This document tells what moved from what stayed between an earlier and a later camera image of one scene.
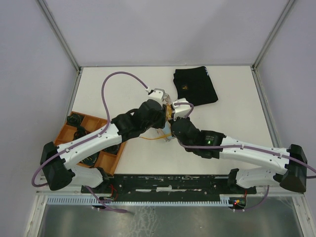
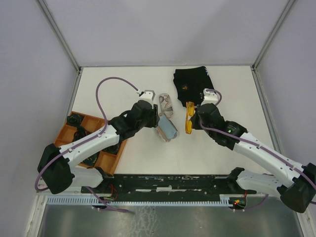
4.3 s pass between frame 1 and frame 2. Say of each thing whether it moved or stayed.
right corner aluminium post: stayed
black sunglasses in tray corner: stayed
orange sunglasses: moved
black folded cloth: stayed
